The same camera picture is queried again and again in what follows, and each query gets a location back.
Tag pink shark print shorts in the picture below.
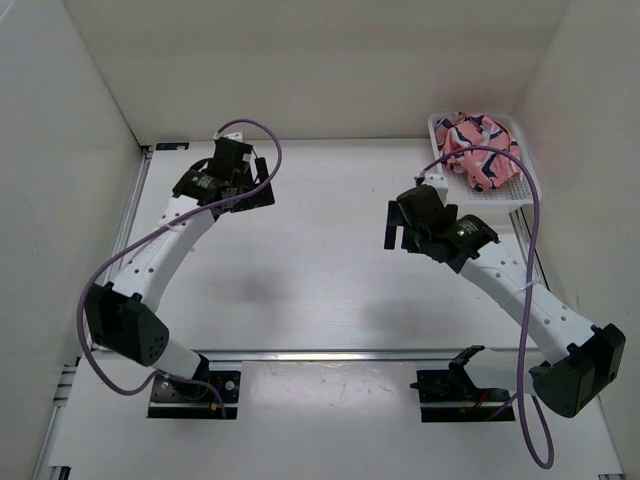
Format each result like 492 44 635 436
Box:
434 112 521 192

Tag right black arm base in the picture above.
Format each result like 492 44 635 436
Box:
410 345 515 423

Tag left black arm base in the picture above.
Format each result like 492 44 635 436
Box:
147 362 242 420

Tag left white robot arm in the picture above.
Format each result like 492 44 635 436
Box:
79 146 275 400

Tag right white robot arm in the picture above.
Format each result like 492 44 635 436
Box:
384 188 626 418

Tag small dark label sticker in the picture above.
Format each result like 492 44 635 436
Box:
155 142 190 151

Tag white plastic mesh basket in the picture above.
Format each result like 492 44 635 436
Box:
426 113 535 213

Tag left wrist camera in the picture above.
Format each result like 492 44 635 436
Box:
206 137 253 177

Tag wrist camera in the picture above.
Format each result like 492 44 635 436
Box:
396 185 458 229
206 137 253 177

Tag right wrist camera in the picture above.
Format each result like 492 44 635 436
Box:
396 185 458 229

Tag aluminium right side rail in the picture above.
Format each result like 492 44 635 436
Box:
509 208 549 288

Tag aluminium rail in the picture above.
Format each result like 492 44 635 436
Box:
509 208 549 288
31 145 155 479
79 349 546 364

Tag aluminium front rail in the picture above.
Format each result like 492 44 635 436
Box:
79 349 546 364

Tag aluminium left side rail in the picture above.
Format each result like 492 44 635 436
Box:
31 145 155 479

